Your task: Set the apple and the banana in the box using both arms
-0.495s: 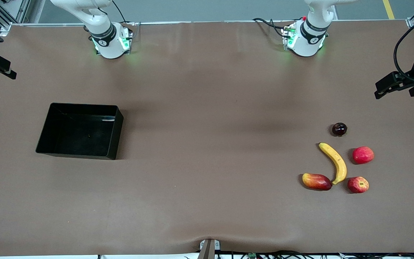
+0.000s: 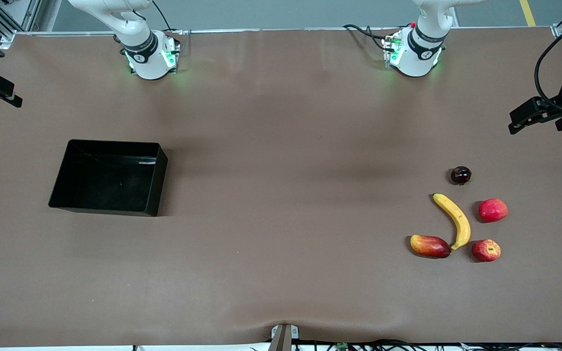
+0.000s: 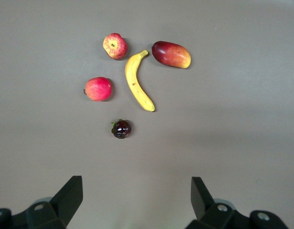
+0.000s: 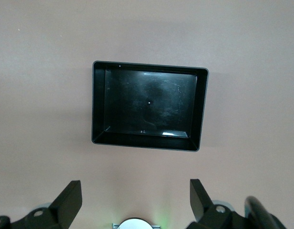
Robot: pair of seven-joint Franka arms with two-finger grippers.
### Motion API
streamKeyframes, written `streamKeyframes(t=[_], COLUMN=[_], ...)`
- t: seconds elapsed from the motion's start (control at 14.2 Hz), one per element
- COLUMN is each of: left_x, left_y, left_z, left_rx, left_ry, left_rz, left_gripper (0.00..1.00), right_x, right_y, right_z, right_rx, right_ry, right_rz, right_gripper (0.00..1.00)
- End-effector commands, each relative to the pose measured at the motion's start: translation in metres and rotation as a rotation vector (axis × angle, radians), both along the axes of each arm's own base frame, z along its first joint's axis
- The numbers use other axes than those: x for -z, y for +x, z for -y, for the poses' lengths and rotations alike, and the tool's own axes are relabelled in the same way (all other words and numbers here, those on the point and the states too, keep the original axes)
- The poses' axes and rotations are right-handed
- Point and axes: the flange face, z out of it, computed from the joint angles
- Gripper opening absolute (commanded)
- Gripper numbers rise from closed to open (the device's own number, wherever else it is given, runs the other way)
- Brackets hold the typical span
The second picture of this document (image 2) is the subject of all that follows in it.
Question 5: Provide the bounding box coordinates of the silver table edge rail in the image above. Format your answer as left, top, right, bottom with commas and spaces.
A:
15, 27, 555, 36

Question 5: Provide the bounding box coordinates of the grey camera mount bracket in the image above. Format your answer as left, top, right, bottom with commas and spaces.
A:
268, 323, 300, 351

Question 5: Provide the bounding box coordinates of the black left arm base cable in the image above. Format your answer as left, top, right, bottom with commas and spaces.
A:
342, 23, 395, 52

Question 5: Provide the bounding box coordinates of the black right arm base cable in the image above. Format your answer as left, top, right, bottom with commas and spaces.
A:
152, 0, 186, 35

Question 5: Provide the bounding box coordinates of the red apple with stem dimple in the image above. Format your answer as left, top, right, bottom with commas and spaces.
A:
471, 239, 502, 263

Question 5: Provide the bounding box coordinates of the dark purple plum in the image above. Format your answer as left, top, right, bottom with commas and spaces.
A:
450, 166, 472, 186

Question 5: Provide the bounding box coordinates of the brown table cover sheet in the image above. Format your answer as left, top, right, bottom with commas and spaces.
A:
0, 27, 562, 348

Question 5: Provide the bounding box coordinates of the yellow banana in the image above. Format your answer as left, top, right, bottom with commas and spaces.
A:
432, 193, 472, 251

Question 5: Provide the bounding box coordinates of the black plastic box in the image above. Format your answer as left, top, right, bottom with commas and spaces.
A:
48, 139, 168, 217

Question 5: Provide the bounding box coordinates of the black arm base cable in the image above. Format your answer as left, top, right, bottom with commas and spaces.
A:
342, 23, 395, 52
152, 0, 186, 35

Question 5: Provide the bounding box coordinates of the smooth red round fruit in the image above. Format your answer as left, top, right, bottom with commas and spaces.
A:
478, 198, 509, 223

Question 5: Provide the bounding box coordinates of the red yellow mango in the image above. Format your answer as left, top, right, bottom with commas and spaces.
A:
410, 234, 451, 259

